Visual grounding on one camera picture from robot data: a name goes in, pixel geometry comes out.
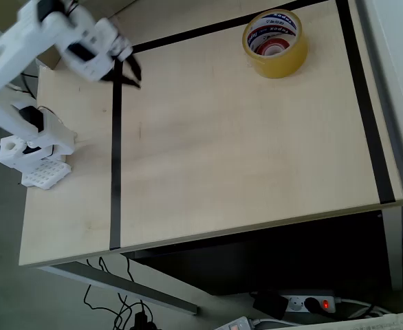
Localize grey table leg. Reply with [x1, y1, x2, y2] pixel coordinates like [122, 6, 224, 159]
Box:
[381, 205, 403, 292]

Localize white power strip red switch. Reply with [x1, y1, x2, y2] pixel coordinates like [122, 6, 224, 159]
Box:
[277, 289, 337, 315]

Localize grey metal table frame bar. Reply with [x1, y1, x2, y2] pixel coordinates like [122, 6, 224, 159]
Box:
[38, 261, 199, 316]

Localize printed paper sheet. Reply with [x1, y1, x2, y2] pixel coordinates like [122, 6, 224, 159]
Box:
[299, 308, 403, 330]

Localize large yellow tape roll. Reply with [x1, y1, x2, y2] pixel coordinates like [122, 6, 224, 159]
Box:
[241, 9, 309, 80]

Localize white gripper camera mount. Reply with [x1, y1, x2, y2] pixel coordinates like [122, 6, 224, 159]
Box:
[96, 17, 134, 61]

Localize black round plug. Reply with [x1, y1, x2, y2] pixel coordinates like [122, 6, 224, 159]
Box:
[303, 296, 322, 314]

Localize small red object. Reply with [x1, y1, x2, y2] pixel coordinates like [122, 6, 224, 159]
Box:
[254, 37, 292, 56]

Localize white power strip orange switch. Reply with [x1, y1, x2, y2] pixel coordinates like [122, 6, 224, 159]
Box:
[214, 315, 254, 330]

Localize tangled black cables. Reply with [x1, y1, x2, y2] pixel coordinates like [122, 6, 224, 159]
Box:
[83, 256, 162, 330]

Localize black power adapter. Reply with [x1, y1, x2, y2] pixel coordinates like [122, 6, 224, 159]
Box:
[252, 290, 290, 320]

